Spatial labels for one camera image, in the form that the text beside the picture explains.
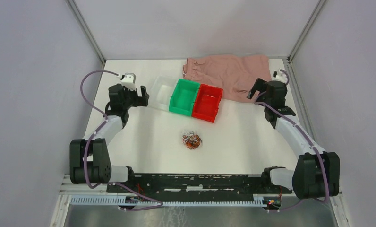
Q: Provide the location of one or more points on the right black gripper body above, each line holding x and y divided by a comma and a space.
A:
261, 98

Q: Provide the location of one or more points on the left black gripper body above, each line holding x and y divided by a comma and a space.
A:
132, 99

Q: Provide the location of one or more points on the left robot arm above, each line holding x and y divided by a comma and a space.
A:
89, 159

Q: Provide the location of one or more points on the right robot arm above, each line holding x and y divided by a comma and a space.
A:
317, 172

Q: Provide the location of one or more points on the clear plastic bin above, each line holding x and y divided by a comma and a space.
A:
161, 92

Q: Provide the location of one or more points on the pink cloth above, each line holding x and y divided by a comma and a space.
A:
234, 74

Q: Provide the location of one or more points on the green plastic bin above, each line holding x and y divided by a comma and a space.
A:
183, 97

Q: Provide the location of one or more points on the red plastic bin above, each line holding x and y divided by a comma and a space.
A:
207, 102

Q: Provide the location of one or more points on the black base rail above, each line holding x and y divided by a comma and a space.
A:
203, 188

